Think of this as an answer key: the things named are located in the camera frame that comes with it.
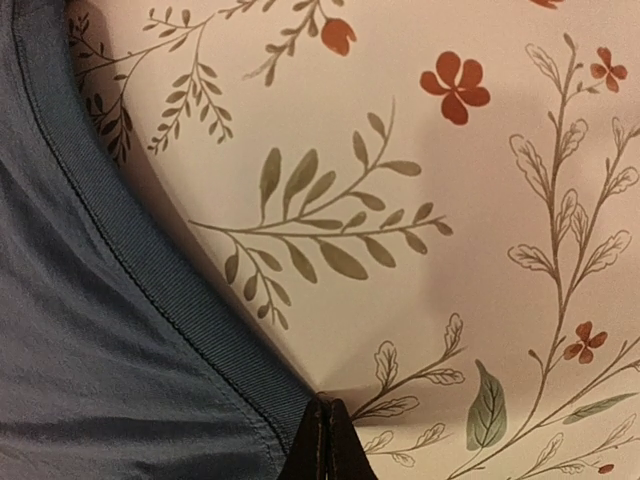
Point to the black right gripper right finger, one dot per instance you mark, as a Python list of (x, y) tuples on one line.
[(347, 459)]

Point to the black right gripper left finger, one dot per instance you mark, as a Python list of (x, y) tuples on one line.
[(307, 440)]

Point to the teal blue garment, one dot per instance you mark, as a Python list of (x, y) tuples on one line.
[(118, 360)]

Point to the floral patterned table cloth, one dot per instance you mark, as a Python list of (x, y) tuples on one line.
[(431, 208)]

